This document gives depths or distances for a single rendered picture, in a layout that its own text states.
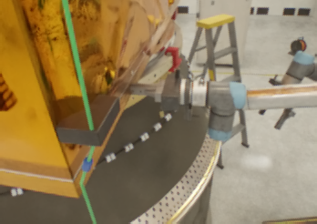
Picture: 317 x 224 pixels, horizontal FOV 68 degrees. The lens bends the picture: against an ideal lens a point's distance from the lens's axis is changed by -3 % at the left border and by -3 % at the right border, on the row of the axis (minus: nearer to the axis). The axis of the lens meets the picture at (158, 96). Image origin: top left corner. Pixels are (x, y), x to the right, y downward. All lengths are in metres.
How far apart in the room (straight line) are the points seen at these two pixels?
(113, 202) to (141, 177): 0.14
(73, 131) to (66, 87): 0.06
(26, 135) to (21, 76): 0.10
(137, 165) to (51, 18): 0.75
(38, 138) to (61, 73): 0.11
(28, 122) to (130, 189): 0.68
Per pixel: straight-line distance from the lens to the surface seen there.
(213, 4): 4.56
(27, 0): 0.33
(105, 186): 0.96
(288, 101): 0.83
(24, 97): 0.37
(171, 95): 0.66
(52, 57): 0.35
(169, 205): 1.12
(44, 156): 0.44
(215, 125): 0.74
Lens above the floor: 2.15
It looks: 33 degrees down
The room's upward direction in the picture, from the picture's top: 2 degrees counter-clockwise
